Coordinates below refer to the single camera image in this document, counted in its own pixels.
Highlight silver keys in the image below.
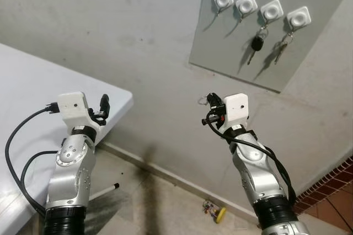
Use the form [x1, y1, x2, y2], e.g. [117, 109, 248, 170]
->
[198, 94, 213, 107]

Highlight black headed car key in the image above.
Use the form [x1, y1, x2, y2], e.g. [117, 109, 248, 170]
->
[246, 24, 270, 66]

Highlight white plastic folding table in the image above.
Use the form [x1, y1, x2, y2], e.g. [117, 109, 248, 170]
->
[0, 43, 133, 235]

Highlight silver key bunch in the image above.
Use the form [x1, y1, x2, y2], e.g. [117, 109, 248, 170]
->
[274, 29, 296, 65]

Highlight yellow small floor object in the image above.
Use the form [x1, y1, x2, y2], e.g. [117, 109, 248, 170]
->
[202, 200, 227, 224]

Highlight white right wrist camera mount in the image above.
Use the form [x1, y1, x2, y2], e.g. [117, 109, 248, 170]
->
[223, 93, 249, 129]

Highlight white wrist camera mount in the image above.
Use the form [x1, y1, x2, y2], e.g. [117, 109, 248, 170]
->
[57, 92, 101, 134]
[223, 93, 249, 129]

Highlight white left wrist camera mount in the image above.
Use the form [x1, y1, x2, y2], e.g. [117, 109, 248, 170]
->
[57, 92, 101, 134]

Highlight grey wall hook board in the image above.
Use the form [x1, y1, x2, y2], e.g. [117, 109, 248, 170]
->
[189, 0, 353, 94]

